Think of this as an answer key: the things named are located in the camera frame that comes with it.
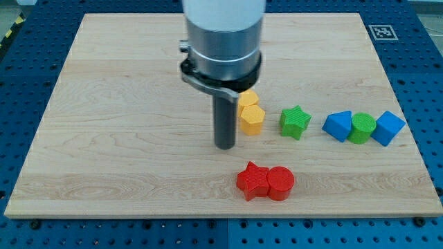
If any blue cube block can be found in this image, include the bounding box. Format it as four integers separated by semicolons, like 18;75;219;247
370;111;406;147

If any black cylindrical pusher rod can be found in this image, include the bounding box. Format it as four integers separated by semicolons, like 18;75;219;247
213;97;237;150

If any yellow block rear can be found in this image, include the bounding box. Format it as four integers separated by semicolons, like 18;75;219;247
237;89;260;116

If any green cylinder block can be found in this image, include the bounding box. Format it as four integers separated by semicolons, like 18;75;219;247
347;113;377;145

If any red cylinder block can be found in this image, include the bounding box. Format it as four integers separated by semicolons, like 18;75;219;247
266;166;296;201

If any yellow hexagon block front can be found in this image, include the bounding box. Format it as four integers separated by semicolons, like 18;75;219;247
240;105;265;136

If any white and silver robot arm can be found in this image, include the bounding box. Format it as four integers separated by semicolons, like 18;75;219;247
179;0;266;103

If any blue triangle block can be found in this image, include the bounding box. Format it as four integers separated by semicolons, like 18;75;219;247
322;111;352;142

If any red star block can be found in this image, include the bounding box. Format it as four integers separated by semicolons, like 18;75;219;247
236;161;269;201

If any green star block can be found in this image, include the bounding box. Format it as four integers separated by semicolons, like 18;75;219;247
279;105;311;140

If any light wooden board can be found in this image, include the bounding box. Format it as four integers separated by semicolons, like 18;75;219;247
5;13;442;219

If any white fiducial marker tag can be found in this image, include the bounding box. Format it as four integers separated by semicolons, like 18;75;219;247
368;24;398;41

